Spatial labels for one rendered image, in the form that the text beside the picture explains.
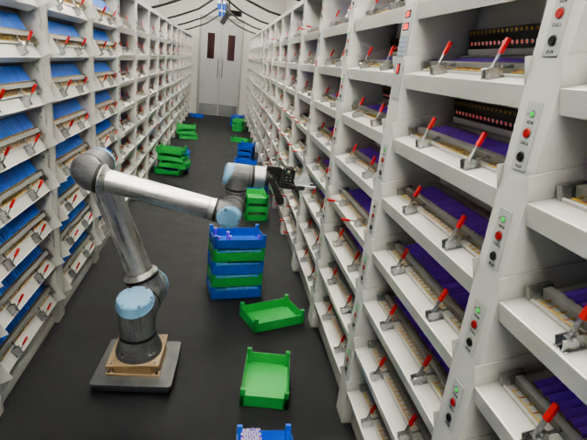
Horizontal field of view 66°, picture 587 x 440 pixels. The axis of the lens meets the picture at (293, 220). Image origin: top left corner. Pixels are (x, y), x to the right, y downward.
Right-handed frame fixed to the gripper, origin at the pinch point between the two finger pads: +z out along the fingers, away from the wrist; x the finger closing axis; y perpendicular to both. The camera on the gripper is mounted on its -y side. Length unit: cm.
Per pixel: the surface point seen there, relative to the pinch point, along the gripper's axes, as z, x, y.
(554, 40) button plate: 13, -106, 57
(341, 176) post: 20.4, 30.3, -0.8
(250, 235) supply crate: -15, 81, -55
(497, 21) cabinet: 34, -51, 67
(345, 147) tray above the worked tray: 19.9, 30.0, 13.5
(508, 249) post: 15, -109, 20
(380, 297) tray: 22, -42, -27
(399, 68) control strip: 14, -36, 51
